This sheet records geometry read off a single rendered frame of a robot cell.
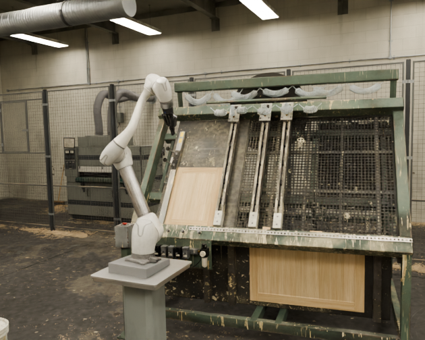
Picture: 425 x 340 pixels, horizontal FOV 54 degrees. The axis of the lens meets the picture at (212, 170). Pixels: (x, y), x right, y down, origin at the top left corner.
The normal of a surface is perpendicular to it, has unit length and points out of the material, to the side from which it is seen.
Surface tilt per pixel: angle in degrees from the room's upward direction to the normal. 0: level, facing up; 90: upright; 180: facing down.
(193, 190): 54
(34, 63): 90
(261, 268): 90
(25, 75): 90
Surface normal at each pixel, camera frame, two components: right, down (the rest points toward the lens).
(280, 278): -0.32, 0.09
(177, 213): -0.27, -0.51
